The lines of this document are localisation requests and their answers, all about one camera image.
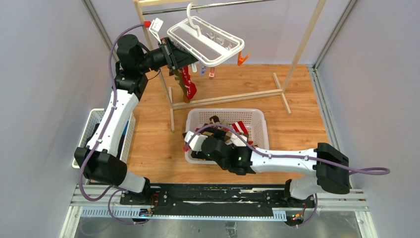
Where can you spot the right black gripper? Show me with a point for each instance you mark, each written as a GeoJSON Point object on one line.
{"type": "Point", "coordinates": [216, 138]}

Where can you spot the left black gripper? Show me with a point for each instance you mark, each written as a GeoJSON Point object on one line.
{"type": "Point", "coordinates": [175, 57]}

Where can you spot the red christmas sock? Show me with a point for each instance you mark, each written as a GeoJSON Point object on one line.
{"type": "Point", "coordinates": [189, 86]}

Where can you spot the white plastic clip hanger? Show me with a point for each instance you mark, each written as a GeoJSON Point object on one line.
{"type": "Point", "coordinates": [209, 44]}

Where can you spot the olive green striped sock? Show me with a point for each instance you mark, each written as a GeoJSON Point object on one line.
{"type": "Point", "coordinates": [180, 79]}

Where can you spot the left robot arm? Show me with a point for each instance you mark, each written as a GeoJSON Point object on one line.
{"type": "Point", "coordinates": [98, 159]}

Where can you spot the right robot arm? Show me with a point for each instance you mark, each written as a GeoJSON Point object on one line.
{"type": "Point", "coordinates": [322, 167]}

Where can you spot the pile of colourful socks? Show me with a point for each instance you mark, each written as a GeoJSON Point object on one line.
{"type": "Point", "coordinates": [236, 131]}

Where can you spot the orange hanger clip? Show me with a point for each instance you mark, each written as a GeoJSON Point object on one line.
{"type": "Point", "coordinates": [241, 59]}
{"type": "Point", "coordinates": [212, 73]}

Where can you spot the white centre laundry basket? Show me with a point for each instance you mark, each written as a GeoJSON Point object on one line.
{"type": "Point", "coordinates": [253, 120]}

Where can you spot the dark clothes in left basket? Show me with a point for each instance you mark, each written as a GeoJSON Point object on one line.
{"type": "Point", "coordinates": [120, 145]}

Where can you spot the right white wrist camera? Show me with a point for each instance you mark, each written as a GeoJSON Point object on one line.
{"type": "Point", "coordinates": [193, 143]}

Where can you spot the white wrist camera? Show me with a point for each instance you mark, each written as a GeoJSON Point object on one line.
{"type": "Point", "coordinates": [154, 29]}
{"type": "Point", "coordinates": [193, 143]}

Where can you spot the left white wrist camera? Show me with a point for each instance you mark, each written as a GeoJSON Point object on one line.
{"type": "Point", "coordinates": [154, 29]}

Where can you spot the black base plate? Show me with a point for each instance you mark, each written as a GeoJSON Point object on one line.
{"type": "Point", "coordinates": [216, 200]}

